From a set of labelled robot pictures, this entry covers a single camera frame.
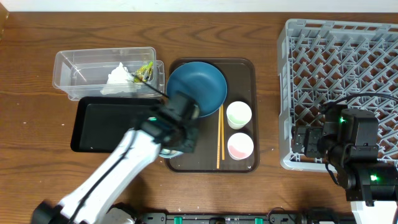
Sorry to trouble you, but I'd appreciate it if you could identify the grey dishwasher rack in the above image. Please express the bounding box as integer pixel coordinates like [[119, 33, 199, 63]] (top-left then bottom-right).
[[277, 19, 397, 172]]

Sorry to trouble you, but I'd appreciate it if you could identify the light blue rice bowl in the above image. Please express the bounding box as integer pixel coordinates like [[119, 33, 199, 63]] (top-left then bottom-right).
[[159, 149, 183, 159]]

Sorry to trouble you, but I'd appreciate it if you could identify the dark brown serving tray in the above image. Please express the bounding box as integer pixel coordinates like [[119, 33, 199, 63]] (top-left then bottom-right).
[[165, 58, 260, 174]]

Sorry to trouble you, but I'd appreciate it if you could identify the white cup pink inside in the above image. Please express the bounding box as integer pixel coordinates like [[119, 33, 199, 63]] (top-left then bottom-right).
[[227, 133, 254, 161]]

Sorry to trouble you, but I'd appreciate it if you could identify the clear plastic bin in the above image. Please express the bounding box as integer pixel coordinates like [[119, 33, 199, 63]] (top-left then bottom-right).
[[52, 47, 165, 101]]

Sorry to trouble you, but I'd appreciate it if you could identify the left wooden chopstick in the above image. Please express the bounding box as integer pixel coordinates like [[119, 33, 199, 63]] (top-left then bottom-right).
[[216, 107, 221, 169]]

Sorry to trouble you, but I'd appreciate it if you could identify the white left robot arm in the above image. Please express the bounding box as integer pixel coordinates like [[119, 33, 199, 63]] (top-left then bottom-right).
[[31, 91, 200, 223]]

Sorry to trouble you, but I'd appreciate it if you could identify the black plastic tray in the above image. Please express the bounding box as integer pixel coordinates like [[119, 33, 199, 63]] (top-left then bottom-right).
[[70, 96, 162, 153]]

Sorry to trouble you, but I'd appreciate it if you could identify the yellow green snack wrapper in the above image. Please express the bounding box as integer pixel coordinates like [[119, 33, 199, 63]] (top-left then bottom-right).
[[133, 62, 154, 83]]

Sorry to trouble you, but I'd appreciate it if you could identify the white tissue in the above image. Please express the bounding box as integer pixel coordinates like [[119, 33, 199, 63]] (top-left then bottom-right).
[[100, 62, 139, 95]]

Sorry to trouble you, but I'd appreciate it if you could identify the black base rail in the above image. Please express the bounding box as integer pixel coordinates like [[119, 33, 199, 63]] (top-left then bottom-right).
[[105, 203, 355, 224]]

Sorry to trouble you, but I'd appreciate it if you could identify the right wooden chopstick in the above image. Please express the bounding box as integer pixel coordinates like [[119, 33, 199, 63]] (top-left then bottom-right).
[[221, 104, 225, 161]]

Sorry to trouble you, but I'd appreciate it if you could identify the white cup green inside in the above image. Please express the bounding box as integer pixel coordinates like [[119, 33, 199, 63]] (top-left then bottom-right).
[[226, 101, 252, 129]]

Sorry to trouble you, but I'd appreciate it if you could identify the blue plate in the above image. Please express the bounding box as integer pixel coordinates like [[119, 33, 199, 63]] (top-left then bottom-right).
[[166, 62, 228, 117]]

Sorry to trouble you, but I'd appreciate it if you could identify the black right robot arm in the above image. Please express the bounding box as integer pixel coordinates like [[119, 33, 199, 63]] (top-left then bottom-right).
[[294, 101, 397, 223]]

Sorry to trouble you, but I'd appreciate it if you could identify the wooden chopstick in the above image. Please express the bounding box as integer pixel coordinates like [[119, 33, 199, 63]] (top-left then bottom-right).
[[216, 107, 221, 169], [221, 104, 225, 161]]

